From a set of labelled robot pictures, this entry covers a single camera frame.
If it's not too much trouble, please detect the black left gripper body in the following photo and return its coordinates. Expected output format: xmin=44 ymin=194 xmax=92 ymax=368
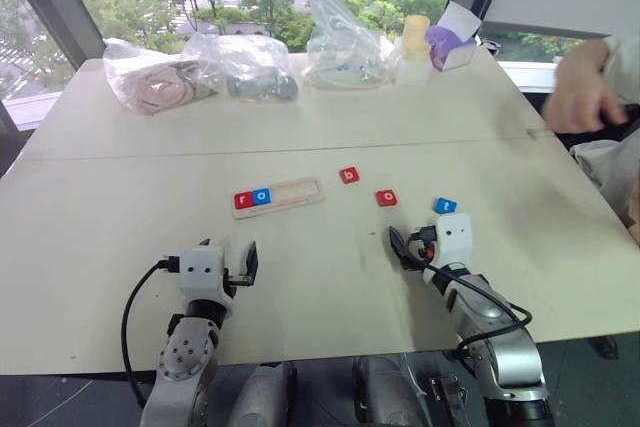
xmin=221 ymin=268 xmax=252 ymax=299

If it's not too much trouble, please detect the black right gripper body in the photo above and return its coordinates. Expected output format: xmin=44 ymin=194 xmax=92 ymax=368
xmin=406 ymin=225 xmax=441 ymax=269

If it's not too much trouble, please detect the wooden letter tray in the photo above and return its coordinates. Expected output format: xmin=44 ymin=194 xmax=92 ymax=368
xmin=230 ymin=176 xmax=326 ymax=221

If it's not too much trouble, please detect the person's bare hand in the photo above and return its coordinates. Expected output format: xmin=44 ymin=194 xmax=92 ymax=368
xmin=541 ymin=66 xmax=627 ymax=135

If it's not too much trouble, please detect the plastic bag with pink cloth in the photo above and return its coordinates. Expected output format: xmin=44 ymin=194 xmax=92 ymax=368
xmin=101 ymin=37 xmax=222 ymax=117

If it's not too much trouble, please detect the plastic bag with grey object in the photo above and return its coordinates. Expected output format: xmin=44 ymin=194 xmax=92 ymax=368
xmin=181 ymin=32 xmax=300 ymax=104

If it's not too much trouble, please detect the purple glove box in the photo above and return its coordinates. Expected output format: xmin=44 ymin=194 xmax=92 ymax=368
xmin=424 ymin=0 xmax=483 ymax=73

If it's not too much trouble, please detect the clear bag with small parts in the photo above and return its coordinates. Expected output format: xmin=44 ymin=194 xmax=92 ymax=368
xmin=302 ymin=0 xmax=397 ymax=92

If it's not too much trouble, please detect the person in light clothes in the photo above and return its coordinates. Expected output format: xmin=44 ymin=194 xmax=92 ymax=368
xmin=568 ymin=35 xmax=640 ymax=248

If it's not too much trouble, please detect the black sneaker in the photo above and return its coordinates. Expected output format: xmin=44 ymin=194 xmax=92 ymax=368
xmin=588 ymin=335 xmax=622 ymax=361

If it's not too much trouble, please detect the black object in person's hand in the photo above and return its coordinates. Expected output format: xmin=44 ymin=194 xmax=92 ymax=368
xmin=598 ymin=102 xmax=640 ymax=129

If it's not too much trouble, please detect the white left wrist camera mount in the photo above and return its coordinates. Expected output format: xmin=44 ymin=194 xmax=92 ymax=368
xmin=178 ymin=248 xmax=237 ymax=319

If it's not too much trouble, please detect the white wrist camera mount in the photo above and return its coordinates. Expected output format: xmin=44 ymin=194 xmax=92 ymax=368
xmin=178 ymin=248 xmax=237 ymax=319
xmin=432 ymin=212 xmax=473 ymax=269

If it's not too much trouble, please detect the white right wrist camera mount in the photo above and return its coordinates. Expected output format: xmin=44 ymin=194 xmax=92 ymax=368
xmin=432 ymin=212 xmax=473 ymax=269

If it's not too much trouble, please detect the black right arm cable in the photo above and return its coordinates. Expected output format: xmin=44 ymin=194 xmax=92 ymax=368
xmin=424 ymin=264 xmax=534 ymax=354

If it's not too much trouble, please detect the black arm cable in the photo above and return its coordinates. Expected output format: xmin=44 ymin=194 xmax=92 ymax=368
xmin=424 ymin=264 xmax=534 ymax=354
xmin=120 ymin=256 xmax=182 ymax=409

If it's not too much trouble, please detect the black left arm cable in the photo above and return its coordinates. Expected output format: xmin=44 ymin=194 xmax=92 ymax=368
xmin=120 ymin=256 xmax=182 ymax=409

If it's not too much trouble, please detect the metal bracket under table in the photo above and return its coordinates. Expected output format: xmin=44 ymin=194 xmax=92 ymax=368
xmin=426 ymin=373 xmax=472 ymax=427

